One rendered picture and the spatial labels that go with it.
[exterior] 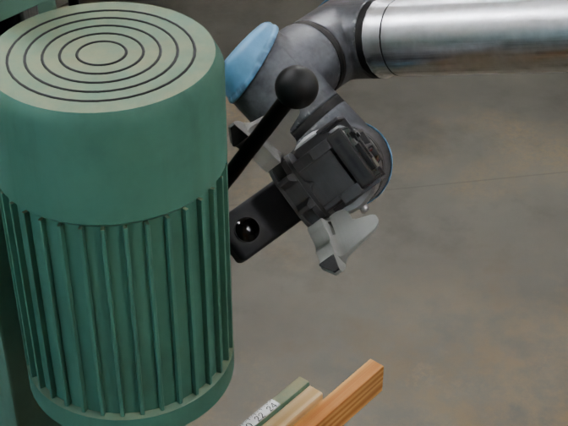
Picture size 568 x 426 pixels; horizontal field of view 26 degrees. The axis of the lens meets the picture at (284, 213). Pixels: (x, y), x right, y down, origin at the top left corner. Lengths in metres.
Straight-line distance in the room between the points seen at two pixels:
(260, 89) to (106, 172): 0.47
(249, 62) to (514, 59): 0.27
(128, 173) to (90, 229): 0.06
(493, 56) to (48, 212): 0.58
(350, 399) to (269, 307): 1.57
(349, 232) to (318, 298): 1.93
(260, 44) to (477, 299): 1.81
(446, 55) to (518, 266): 1.86
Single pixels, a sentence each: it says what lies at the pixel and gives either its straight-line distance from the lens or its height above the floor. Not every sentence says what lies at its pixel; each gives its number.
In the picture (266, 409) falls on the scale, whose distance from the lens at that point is 1.38.
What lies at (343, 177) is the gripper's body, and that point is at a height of 1.31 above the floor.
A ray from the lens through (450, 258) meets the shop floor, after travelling 3.15.
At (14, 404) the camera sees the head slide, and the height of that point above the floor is 1.15.
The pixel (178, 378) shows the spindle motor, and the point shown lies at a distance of 0.98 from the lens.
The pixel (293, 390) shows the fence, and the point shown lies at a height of 0.95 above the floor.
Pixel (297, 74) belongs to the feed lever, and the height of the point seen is 1.45.
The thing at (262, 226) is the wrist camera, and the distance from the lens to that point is 1.15.
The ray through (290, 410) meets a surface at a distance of 1.38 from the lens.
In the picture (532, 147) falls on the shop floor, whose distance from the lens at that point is 3.61.
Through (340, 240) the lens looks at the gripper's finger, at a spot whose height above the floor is 1.28.
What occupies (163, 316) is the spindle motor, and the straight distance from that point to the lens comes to 0.94.
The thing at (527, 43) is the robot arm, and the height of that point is 1.34.
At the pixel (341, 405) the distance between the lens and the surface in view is 1.41.
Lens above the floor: 1.93
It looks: 36 degrees down
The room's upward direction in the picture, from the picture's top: straight up
